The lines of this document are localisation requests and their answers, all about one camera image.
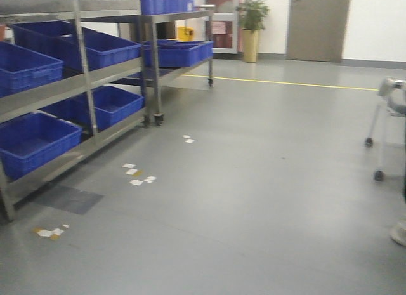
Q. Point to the blue bin far rack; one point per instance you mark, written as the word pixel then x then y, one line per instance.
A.
pixel 174 54

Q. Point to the blue bin lower rear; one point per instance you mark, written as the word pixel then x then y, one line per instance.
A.
pixel 111 104

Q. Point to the yellow container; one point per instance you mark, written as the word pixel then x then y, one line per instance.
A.
pixel 184 33

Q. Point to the potted green plant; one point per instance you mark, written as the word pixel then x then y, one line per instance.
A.
pixel 251 14

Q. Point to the blue bin top far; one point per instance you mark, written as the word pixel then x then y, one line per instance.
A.
pixel 161 7

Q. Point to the brown door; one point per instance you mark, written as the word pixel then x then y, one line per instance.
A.
pixel 316 30

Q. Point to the blue bin lower front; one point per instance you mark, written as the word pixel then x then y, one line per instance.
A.
pixel 32 140

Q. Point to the blue bin middle front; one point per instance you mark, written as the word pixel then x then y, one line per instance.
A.
pixel 23 69

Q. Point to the wheeled metal stand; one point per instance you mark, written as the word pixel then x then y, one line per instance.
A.
pixel 392 104

